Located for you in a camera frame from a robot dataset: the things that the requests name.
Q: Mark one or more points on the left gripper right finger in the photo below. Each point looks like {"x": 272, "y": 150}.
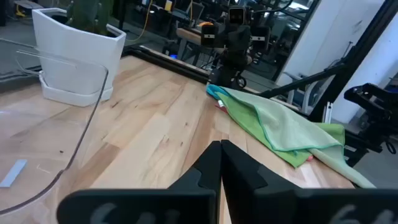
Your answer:
{"x": 264, "y": 199}

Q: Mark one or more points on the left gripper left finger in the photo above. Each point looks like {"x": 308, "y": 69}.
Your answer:
{"x": 192, "y": 199}

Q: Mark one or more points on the blue microfiber towel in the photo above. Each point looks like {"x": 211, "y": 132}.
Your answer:
{"x": 213, "y": 91}

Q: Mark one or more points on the mint green microfiber towel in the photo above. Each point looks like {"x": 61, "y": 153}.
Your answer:
{"x": 286, "y": 124}

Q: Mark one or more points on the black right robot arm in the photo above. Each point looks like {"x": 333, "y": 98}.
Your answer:
{"x": 231, "y": 74}

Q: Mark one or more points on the pink microfiber towel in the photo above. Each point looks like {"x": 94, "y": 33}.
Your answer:
{"x": 221, "y": 108}

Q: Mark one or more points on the wooden workbench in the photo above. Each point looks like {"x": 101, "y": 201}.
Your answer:
{"x": 188, "y": 35}

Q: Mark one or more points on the grey chair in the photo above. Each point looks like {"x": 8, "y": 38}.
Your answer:
{"x": 303, "y": 93}

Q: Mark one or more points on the clear plastic bin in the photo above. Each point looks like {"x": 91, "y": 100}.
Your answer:
{"x": 46, "y": 174}

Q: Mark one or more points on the green cactus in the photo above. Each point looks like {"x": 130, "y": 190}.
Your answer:
{"x": 90, "y": 15}

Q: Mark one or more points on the white plant pot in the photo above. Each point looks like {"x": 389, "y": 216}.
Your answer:
{"x": 77, "y": 62}

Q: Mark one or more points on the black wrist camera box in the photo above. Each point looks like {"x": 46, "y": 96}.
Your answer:
{"x": 237, "y": 15}

